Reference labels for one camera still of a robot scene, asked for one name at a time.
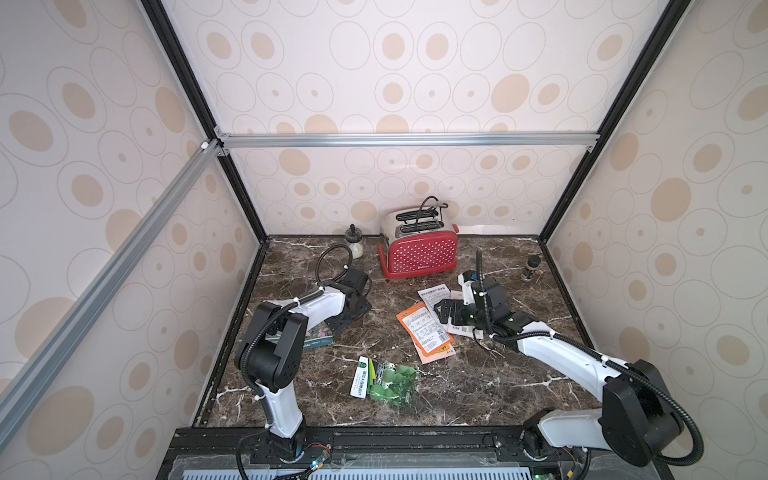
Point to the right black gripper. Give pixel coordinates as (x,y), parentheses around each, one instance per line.
(453,310)

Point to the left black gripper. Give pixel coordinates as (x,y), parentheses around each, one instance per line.
(363,305)

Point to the white green-text seed packet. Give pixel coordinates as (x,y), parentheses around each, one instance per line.
(433,295)

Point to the orange marigold seed packet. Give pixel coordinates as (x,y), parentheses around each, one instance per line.
(431,341)

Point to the white orange-text seed packet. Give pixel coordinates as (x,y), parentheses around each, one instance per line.
(459,317)

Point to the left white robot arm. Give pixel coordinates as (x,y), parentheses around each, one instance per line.
(272,347)

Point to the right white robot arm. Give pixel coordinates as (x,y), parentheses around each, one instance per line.
(638,419)

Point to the green pea seed packet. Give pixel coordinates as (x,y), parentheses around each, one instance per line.
(384,381)

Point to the glass jar with white granules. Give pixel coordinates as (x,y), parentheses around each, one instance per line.
(354,239)

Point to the small dark spice bottle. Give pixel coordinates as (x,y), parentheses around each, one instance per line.
(532,264)

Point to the red polka dot toaster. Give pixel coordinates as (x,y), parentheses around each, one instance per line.
(418,241)

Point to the black right corner post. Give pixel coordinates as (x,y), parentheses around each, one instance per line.
(650,52)

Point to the silver aluminium cross rail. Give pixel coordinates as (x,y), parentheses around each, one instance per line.
(228,141)

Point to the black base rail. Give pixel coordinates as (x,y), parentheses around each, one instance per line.
(377,452)

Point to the black corner frame post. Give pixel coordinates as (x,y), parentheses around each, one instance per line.
(161,24)

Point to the silver aluminium side rail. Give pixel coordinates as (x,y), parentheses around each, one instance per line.
(27,388)

